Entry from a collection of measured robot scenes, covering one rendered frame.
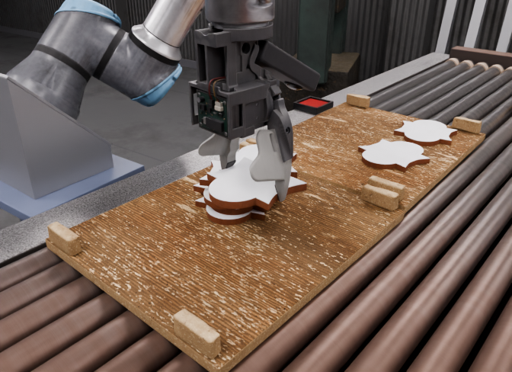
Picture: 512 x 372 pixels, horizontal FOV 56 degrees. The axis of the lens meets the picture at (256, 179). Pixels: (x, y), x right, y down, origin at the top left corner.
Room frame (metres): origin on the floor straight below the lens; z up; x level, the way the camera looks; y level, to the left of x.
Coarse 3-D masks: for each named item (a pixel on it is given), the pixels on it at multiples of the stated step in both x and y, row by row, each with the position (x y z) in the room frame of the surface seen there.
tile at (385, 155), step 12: (384, 144) 0.89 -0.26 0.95; (396, 144) 0.89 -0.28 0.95; (408, 144) 0.89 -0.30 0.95; (372, 156) 0.83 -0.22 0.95; (384, 156) 0.83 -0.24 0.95; (396, 156) 0.83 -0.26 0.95; (408, 156) 0.83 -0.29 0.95; (420, 156) 0.83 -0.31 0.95; (384, 168) 0.80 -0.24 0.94; (396, 168) 0.80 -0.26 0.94
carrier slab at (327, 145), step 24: (312, 120) 1.06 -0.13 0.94; (336, 120) 1.06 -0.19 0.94; (360, 120) 1.06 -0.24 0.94; (384, 120) 1.06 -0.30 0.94; (408, 120) 1.06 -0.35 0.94; (312, 144) 0.92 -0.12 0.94; (336, 144) 0.92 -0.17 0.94; (360, 144) 0.92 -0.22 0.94; (456, 144) 0.92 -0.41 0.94; (312, 168) 0.80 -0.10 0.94; (336, 168) 0.80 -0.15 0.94; (360, 168) 0.80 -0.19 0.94; (408, 168) 0.80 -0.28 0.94; (432, 168) 0.80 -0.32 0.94; (360, 192) 0.71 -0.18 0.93; (408, 192) 0.71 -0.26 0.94
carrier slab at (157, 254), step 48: (192, 192) 0.71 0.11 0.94; (336, 192) 0.71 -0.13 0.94; (48, 240) 0.57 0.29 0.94; (96, 240) 0.57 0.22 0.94; (144, 240) 0.57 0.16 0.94; (192, 240) 0.57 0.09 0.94; (240, 240) 0.57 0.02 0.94; (288, 240) 0.57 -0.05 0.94; (336, 240) 0.57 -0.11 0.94; (144, 288) 0.46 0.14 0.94; (192, 288) 0.46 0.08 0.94; (240, 288) 0.46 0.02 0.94; (288, 288) 0.46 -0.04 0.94; (240, 336) 0.38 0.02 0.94
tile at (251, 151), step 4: (256, 144) 0.75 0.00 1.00; (244, 148) 0.74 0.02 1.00; (248, 148) 0.74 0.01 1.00; (252, 148) 0.74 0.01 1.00; (256, 148) 0.74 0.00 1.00; (236, 152) 0.72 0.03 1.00; (240, 152) 0.72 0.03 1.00; (244, 152) 0.72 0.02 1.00; (248, 152) 0.72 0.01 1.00; (252, 152) 0.72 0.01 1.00; (256, 152) 0.72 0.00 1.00; (236, 156) 0.70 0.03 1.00; (240, 156) 0.70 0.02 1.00; (248, 156) 0.70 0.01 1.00; (252, 156) 0.70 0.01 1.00; (256, 156) 0.70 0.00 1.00; (236, 160) 0.69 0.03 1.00; (240, 160) 0.69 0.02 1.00; (292, 160) 0.70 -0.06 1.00; (220, 168) 0.66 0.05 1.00; (292, 168) 0.66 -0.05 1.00; (292, 172) 0.65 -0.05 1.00; (296, 172) 0.65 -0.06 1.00; (292, 176) 0.65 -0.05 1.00; (296, 176) 0.65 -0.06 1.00
